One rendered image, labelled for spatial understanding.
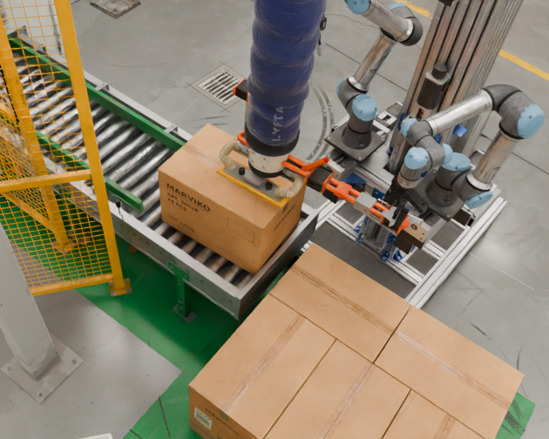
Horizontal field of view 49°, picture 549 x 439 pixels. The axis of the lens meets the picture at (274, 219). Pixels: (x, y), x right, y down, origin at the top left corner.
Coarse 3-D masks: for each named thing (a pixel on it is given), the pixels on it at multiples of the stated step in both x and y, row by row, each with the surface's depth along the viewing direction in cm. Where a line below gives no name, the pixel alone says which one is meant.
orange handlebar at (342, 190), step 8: (240, 136) 255; (296, 160) 250; (296, 168) 247; (304, 176) 246; (328, 184) 244; (336, 184) 245; (344, 184) 244; (336, 192) 242; (344, 192) 241; (352, 192) 243; (360, 192) 243; (352, 200) 240; (384, 208) 239; (408, 224) 235
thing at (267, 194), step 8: (224, 168) 259; (240, 168) 256; (248, 168) 261; (224, 176) 258; (232, 176) 257; (240, 176) 257; (240, 184) 255; (248, 184) 254; (264, 184) 255; (272, 184) 256; (256, 192) 253; (264, 192) 252; (272, 192) 253; (272, 200) 251; (280, 200) 251; (288, 200) 253; (280, 208) 250
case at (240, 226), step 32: (192, 160) 286; (160, 192) 294; (192, 192) 278; (224, 192) 276; (192, 224) 297; (224, 224) 280; (256, 224) 266; (288, 224) 299; (224, 256) 300; (256, 256) 283
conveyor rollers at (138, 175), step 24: (0, 72) 373; (24, 72) 378; (0, 96) 360; (0, 120) 347; (48, 120) 352; (120, 120) 355; (72, 144) 340; (120, 144) 347; (120, 168) 332; (144, 168) 333; (144, 192) 325; (168, 240) 305; (192, 240) 306; (216, 264) 299; (240, 288) 291
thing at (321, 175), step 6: (318, 168) 247; (324, 168) 247; (312, 174) 245; (318, 174) 245; (324, 174) 246; (330, 174) 244; (306, 180) 246; (312, 180) 243; (318, 180) 243; (324, 180) 244; (312, 186) 245; (318, 186) 244; (324, 186) 243
